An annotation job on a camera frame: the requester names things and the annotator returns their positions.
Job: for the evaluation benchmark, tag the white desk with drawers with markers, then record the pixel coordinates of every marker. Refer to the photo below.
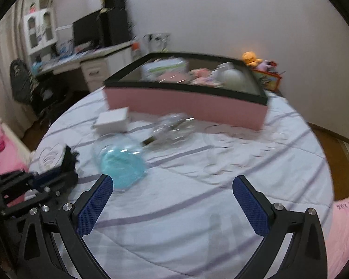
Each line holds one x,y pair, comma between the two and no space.
95,65

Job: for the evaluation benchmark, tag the black computer monitor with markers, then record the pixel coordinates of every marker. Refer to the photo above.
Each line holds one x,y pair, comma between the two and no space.
86,29

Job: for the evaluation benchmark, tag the purple plush toy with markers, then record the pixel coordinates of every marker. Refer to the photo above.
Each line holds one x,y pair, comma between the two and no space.
266,66

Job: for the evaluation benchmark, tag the pink brick-built figure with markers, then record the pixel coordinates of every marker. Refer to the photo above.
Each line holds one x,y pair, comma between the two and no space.
202,77

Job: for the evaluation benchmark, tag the white striped bed sheet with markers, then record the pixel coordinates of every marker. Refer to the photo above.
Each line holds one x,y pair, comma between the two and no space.
182,219

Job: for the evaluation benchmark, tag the orange cap bottle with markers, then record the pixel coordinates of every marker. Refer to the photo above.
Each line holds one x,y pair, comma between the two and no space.
136,51

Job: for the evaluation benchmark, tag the black office chair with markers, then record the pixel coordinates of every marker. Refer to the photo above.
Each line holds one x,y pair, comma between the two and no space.
27,90

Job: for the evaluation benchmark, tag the pink storage box black rim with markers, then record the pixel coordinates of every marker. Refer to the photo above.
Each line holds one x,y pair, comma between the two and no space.
246,109

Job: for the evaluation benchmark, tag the white small box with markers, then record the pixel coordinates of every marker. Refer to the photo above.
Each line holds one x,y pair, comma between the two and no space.
112,121

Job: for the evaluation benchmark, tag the clear plastic case green label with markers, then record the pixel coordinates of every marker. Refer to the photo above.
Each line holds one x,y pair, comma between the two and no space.
152,70

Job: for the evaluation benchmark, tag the pink round candle tin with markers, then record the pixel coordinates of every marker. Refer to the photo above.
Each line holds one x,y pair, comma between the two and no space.
173,77

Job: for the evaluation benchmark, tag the pink blanket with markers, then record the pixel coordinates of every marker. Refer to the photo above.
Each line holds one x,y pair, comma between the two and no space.
337,243

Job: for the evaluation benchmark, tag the wall power outlet strip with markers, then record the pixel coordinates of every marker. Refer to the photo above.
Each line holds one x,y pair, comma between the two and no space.
150,37

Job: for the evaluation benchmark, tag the red toy crate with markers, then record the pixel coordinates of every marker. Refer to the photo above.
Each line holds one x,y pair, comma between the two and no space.
269,81

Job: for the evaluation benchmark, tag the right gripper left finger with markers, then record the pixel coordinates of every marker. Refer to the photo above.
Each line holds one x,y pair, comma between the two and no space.
38,254

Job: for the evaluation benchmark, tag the white ceramic figurine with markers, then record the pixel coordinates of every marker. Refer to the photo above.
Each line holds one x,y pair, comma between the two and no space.
222,68

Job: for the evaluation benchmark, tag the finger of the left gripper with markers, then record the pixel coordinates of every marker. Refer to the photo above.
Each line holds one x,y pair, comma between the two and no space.
48,185
14,184

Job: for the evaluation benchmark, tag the black hair clip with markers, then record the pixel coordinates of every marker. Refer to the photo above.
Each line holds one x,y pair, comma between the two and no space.
69,160

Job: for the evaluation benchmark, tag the clear blue heart container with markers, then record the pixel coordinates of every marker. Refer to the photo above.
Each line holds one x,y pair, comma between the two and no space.
121,158

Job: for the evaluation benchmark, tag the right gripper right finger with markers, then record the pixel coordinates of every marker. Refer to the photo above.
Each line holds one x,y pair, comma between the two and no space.
305,256

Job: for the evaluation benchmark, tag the white glass door cabinet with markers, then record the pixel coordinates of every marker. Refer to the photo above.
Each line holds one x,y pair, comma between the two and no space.
39,30

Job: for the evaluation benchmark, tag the black computer tower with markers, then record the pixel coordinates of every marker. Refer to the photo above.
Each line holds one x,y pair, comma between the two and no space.
113,26

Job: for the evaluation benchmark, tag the white round ball lamp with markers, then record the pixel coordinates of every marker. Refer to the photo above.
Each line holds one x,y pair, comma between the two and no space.
233,79

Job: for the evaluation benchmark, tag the orange octopus plush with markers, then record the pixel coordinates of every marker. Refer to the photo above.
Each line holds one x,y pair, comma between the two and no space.
250,59

